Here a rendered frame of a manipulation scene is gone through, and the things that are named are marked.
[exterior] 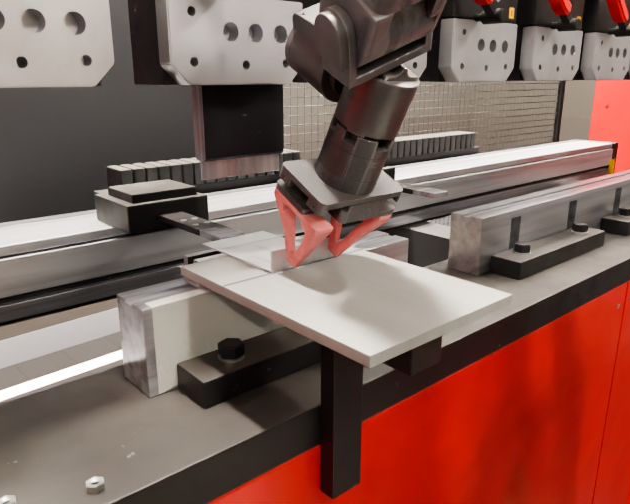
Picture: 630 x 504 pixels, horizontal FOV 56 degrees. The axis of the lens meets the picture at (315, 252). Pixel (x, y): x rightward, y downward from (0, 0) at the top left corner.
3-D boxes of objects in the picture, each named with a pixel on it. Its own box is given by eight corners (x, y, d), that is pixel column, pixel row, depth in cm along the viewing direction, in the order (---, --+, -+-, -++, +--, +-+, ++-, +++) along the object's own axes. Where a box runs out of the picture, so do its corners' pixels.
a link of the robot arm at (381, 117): (389, 74, 44) (439, 75, 47) (335, 33, 47) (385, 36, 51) (357, 154, 48) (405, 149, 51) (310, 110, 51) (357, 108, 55)
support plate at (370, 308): (369, 369, 41) (370, 356, 40) (180, 275, 60) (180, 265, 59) (511, 304, 52) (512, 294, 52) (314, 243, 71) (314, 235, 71)
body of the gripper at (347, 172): (275, 179, 53) (298, 105, 49) (356, 168, 60) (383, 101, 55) (316, 222, 50) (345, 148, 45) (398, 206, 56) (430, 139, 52)
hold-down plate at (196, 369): (204, 410, 57) (203, 382, 56) (177, 389, 61) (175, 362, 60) (408, 326, 76) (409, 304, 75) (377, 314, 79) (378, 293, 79)
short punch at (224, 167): (206, 181, 60) (201, 84, 57) (196, 179, 61) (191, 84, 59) (284, 171, 66) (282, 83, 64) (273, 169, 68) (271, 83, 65)
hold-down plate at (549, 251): (519, 280, 92) (521, 262, 91) (489, 272, 96) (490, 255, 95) (604, 245, 111) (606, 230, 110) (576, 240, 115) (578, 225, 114)
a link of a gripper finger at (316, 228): (254, 246, 58) (279, 166, 53) (310, 233, 63) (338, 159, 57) (292, 292, 55) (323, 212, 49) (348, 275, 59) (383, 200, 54)
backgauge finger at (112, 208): (187, 261, 66) (184, 217, 64) (96, 220, 84) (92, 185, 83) (273, 242, 73) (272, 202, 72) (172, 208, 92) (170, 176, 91)
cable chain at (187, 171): (122, 195, 94) (120, 170, 93) (107, 189, 98) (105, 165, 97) (301, 171, 118) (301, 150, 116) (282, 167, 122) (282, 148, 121)
